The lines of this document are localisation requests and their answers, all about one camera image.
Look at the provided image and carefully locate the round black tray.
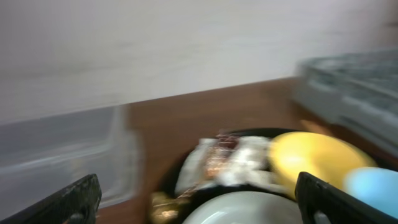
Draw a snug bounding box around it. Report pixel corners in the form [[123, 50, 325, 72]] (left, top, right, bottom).
[[148, 127, 398, 224]]

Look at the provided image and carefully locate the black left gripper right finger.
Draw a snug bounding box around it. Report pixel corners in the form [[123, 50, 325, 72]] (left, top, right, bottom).
[[295, 172, 397, 224]]

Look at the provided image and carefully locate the gold foil wrapper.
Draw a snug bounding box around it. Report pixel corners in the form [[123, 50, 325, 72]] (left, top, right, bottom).
[[149, 192, 190, 224]]

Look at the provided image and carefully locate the yellow bowl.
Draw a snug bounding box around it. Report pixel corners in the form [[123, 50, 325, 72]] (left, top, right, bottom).
[[269, 131, 377, 198]]

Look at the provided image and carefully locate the clear plastic waste bin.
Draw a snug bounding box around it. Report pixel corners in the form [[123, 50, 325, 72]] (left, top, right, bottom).
[[1, 106, 142, 219]]

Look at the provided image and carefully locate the grey dishwasher rack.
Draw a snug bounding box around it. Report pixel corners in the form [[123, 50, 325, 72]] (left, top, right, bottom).
[[293, 47, 397, 156]]

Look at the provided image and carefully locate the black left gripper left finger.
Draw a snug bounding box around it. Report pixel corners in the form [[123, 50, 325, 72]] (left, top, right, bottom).
[[1, 174, 102, 224]]

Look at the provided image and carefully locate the blue cup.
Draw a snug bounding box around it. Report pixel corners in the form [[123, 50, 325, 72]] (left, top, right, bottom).
[[344, 167, 397, 218]]

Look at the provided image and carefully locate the white paper napkin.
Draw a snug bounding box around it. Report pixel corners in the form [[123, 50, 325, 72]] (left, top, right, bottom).
[[174, 136, 287, 196]]

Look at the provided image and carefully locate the grey plate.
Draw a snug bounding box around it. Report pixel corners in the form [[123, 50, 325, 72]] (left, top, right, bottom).
[[183, 191, 303, 224]]

